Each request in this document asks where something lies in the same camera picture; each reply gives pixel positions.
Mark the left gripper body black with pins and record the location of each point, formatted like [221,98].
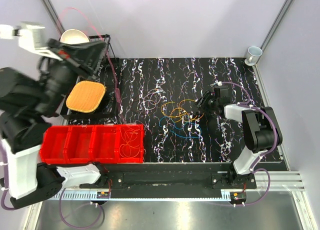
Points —
[59,75]

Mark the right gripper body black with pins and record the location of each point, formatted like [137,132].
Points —
[212,103]

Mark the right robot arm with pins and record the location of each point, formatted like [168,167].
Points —
[261,131]

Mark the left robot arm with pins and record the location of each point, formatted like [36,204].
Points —
[25,104]

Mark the orange woven tray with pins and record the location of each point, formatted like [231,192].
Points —
[85,96]

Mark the white bowl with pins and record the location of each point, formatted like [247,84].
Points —
[73,37]

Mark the black patterned table mat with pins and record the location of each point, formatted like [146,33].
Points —
[159,93]

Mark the pale blue mug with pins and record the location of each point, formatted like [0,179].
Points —
[252,56]

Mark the red bin far left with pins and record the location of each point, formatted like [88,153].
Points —
[53,145]

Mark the red bin right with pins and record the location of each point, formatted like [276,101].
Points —
[131,143]

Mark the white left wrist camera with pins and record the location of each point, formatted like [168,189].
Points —
[30,35]

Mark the black wire dish rack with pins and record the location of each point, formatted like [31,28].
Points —
[108,52]

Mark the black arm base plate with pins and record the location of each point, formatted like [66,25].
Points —
[169,180]

